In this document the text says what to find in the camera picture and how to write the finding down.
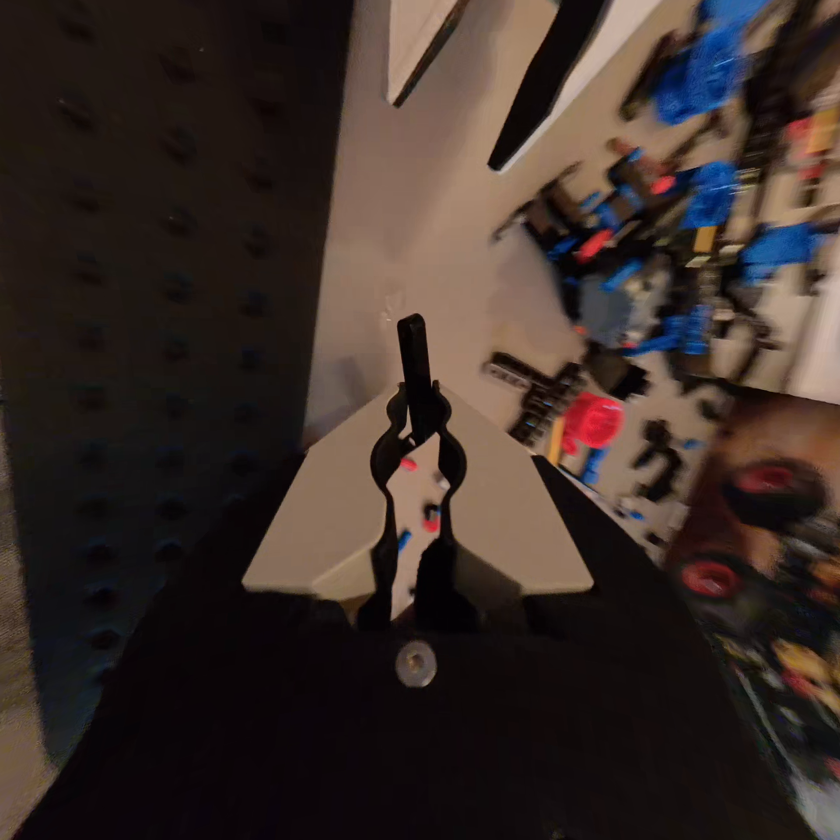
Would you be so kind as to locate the black grey motor assembly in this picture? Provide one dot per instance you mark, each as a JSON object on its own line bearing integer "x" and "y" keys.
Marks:
{"x": 617, "y": 289}

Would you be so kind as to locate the scattered red blue pins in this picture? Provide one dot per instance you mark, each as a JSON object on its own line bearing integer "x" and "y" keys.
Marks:
{"x": 426, "y": 518}

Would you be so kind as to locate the blue hinged fender panel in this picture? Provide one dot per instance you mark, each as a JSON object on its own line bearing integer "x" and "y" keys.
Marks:
{"x": 781, "y": 253}

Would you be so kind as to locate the red wheel rim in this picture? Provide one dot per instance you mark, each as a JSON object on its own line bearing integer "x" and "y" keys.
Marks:
{"x": 590, "y": 423}

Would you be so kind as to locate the black dotted mat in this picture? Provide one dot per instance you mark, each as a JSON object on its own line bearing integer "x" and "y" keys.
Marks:
{"x": 164, "y": 328}

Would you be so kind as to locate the black straight beam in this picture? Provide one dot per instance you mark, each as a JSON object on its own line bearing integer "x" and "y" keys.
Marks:
{"x": 544, "y": 394}

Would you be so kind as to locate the toy truck box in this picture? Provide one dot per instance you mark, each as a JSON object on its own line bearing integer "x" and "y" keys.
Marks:
{"x": 754, "y": 525}

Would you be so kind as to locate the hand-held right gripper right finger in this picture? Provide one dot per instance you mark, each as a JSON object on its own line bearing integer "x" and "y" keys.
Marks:
{"x": 525, "y": 525}

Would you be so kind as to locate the black angled connector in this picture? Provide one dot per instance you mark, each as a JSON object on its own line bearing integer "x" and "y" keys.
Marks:
{"x": 656, "y": 459}

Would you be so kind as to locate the grey desk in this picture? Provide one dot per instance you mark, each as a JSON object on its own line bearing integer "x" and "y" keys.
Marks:
{"x": 426, "y": 229}

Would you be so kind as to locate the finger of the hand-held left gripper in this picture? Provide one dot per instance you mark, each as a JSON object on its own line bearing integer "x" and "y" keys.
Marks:
{"x": 564, "y": 65}
{"x": 413, "y": 39}

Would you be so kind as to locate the yellow long axle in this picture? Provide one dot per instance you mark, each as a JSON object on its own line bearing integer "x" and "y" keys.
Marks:
{"x": 556, "y": 441}

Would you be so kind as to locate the blue angle beam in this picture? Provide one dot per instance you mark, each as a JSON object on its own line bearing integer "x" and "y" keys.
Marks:
{"x": 682, "y": 331}

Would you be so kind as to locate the black bent long beam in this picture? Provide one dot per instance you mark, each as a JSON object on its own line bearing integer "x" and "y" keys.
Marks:
{"x": 417, "y": 374}

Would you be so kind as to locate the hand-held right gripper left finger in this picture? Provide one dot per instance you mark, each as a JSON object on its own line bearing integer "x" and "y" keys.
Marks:
{"x": 321, "y": 525}

